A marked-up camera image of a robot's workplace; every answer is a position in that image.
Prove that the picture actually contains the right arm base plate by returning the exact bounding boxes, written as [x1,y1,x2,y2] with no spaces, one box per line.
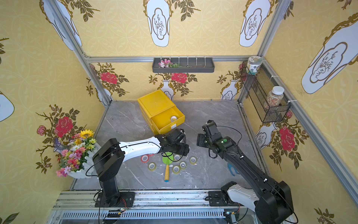
[204,191,239,207]

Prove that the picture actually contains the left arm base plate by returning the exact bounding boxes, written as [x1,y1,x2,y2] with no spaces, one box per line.
[95,191,135,208]

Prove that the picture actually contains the red tape roll lower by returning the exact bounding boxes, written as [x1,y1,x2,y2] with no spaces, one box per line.
[141,155,151,163]

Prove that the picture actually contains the aluminium front rail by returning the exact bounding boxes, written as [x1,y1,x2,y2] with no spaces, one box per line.
[46,189,297,224]

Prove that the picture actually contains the clear jar white lid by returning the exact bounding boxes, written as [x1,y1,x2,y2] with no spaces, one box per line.
[264,86,284,110]

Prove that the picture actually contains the yellow plastic drawer cabinet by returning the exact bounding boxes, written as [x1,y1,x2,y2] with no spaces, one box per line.
[137,90,174,135]

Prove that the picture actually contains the blue hand rake yellow handle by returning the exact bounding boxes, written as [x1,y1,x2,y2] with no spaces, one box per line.
[227,163,240,176]

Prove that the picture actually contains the grey wall shelf tray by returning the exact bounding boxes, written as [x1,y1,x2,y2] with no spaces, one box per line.
[152,57,215,73]

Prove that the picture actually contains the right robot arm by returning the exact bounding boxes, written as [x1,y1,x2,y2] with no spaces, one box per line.
[197,120,294,224]

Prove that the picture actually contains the green trowel yellow handle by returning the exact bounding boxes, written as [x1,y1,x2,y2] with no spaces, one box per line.
[162,154,173,182]

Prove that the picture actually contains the small pink flowers on shelf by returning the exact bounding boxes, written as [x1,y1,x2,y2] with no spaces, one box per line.
[158,59,180,68]

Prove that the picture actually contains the yellow tape roll bottom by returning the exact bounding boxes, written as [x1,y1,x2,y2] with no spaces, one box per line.
[172,165,181,174]

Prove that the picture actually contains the black wire wall basket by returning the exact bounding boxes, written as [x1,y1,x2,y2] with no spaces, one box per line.
[241,62,291,123]

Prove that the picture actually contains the colourful artificial flower bouquet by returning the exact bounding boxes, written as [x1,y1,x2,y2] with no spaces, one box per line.
[54,129,97,177]

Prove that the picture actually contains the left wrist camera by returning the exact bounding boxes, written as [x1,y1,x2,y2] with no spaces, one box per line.
[166,128,186,144]

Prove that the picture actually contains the patterned jar green lid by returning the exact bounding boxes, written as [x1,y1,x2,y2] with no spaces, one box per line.
[246,56,263,75]

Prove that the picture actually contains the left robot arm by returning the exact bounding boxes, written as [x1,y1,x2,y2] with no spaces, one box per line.
[92,134,190,207]

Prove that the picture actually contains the yellow top drawer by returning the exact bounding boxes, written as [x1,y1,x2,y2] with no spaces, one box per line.
[151,106,185,135]

